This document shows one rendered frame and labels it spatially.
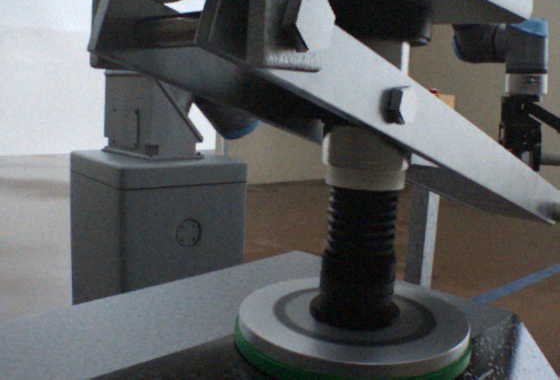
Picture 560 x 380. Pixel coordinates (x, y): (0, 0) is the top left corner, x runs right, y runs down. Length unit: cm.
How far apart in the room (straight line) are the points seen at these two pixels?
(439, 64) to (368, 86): 780
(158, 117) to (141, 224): 29
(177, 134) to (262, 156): 521
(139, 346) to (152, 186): 101
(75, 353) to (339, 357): 22
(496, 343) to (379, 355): 19
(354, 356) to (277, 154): 652
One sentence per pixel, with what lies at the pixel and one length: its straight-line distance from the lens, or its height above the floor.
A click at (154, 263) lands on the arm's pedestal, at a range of 156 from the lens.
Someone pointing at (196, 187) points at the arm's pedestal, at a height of 78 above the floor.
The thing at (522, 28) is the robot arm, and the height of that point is 121.
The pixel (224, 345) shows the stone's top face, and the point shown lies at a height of 82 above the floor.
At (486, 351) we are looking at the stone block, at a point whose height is 80.
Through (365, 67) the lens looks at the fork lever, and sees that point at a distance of 39.
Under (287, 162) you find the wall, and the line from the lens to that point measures 707.
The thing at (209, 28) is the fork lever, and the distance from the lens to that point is 29.
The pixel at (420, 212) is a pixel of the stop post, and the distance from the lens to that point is 222.
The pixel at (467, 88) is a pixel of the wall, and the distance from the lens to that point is 791.
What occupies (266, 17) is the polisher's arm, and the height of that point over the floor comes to 108.
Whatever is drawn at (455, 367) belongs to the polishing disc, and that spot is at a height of 83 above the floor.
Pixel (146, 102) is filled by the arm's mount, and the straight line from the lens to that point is 159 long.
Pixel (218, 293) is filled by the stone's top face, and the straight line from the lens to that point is 66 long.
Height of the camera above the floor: 104
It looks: 8 degrees down
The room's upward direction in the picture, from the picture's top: 3 degrees clockwise
